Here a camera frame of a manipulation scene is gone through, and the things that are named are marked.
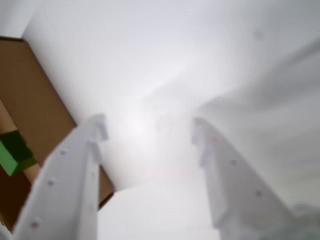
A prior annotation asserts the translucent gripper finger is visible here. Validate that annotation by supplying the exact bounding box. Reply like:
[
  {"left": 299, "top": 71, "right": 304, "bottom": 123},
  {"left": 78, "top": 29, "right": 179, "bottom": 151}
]
[{"left": 191, "top": 116, "right": 291, "bottom": 229}]

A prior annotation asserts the green cube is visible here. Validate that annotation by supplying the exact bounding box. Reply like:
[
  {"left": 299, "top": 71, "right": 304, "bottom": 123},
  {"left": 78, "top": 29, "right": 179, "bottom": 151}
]
[{"left": 0, "top": 130, "right": 38, "bottom": 177}]

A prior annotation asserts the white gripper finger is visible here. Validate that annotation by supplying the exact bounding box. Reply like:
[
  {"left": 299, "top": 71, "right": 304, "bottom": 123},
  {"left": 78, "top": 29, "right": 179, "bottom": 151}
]
[{"left": 11, "top": 113, "right": 109, "bottom": 240}]

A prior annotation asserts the brown cardboard box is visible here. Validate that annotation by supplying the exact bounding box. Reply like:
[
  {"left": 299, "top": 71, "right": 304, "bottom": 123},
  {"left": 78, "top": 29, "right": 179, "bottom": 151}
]
[{"left": 0, "top": 36, "right": 115, "bottom": 234}]

